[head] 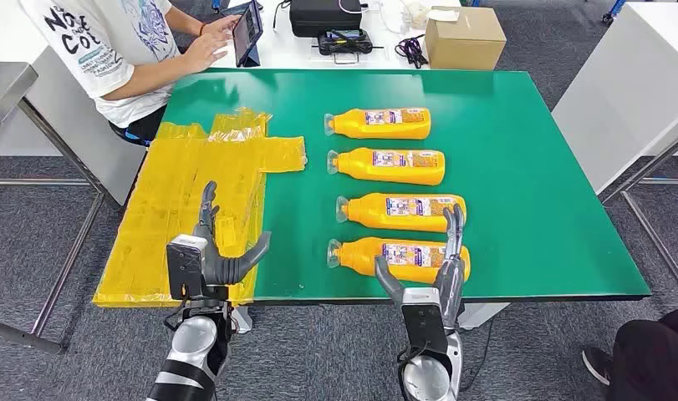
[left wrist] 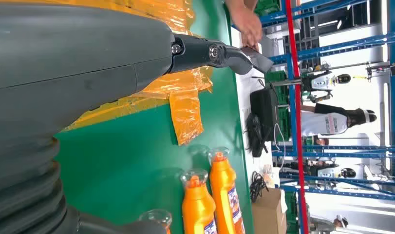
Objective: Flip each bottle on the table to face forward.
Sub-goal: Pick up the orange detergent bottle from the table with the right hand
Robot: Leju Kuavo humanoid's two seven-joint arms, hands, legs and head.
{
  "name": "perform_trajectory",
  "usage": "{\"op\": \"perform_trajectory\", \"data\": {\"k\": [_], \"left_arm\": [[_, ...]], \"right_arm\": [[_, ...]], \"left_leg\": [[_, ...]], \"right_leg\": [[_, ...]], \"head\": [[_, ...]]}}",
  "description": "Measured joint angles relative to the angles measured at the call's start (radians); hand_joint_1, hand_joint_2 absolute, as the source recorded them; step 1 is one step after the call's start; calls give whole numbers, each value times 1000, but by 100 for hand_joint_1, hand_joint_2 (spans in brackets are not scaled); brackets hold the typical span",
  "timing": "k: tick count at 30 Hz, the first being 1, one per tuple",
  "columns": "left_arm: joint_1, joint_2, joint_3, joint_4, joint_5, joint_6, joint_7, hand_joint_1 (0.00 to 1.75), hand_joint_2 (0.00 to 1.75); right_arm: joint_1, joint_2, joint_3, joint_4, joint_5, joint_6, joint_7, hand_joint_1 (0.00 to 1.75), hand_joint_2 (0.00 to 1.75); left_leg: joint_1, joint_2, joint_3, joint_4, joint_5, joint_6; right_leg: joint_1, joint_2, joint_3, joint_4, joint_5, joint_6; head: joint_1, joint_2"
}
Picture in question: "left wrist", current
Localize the grey tablet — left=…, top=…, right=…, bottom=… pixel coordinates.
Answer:
left=241, top=46, right=275, bottom=74

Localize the orange detergent bottle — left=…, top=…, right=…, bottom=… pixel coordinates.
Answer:
left=138, top=209, right=173, bottom=234
left=207, top=147, right=246, bottom=234
left=179, top=168, right=218, bottom=234

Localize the person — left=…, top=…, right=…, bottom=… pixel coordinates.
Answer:
left=300, top=102, right=378, bottom=146
left=224, top=0, right=264, bottom=52

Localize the black carrying case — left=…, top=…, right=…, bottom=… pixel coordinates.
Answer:
left=249, top=88, right=280, bottom=142

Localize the blue metal shelving rack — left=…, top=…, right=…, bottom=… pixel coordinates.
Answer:
left=258, top=0, right=395, bottom=202

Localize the red metal pole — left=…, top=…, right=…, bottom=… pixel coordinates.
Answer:
left=284, top=0, right=310, bottom=234

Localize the crumpled white plastic bag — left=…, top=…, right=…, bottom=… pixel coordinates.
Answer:
left=262, top=164, right=277, bottom=189

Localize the brown cardboard box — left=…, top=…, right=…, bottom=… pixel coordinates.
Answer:
left=250, top=188, right=287, bottom=234

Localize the black cable bundle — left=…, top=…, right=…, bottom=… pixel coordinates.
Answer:
left=249, top=171, right=269, bottom=203

